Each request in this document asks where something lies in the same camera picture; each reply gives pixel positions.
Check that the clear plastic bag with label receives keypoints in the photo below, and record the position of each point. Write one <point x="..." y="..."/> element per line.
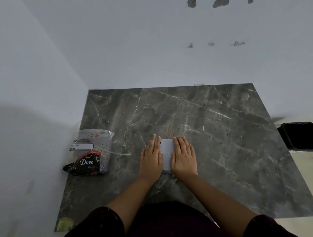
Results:
<point x="97" y="141"/>

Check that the person's right forearm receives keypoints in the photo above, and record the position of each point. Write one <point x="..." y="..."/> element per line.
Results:
<point x="215" y="197"/>

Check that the person's right hand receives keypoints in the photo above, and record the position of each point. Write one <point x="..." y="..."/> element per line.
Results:
<point x="184" y="163"/>

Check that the person's left hand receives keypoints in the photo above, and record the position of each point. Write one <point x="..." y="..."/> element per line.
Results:
<point x="151" y="163"/>

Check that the yellowish tape piece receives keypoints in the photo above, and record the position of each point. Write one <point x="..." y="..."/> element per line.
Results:
<point x="64" y="224"/>

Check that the white paper sheet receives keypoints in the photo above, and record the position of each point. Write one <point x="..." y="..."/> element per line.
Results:
<point x="167" y="156"/>

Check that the person's right thumb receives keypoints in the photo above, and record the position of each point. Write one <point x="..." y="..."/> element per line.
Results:
<point x="172" y="158"/>

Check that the person's right middle finger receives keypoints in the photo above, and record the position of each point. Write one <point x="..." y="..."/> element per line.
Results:
<point x="181" y="144"/>

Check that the person's left thumb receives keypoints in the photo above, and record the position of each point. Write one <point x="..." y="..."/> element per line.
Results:
<point x="161" y="158"/>

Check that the black waste bin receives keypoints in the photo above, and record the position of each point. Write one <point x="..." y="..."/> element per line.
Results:
<point x="297" y="135"/>

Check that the dark red chocolate packet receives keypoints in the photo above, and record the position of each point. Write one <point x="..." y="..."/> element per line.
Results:
<point x="83" y="164"/>

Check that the person's left middle finger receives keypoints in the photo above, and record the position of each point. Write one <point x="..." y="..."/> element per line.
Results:
<point x="153" y="142"/>

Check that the dark maroon shirt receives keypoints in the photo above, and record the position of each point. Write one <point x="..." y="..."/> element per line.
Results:
<point x="171" y="222"/>

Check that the person's left little finger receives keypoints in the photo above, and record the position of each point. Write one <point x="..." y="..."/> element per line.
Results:
<point x="142" y="154"/>

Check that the person's right little finger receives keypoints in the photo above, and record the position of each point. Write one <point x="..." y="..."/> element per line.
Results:
<point x="192" y="151"/>

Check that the person's left forearm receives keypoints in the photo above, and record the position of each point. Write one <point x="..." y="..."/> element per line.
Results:
<point x="132" y="197"/>

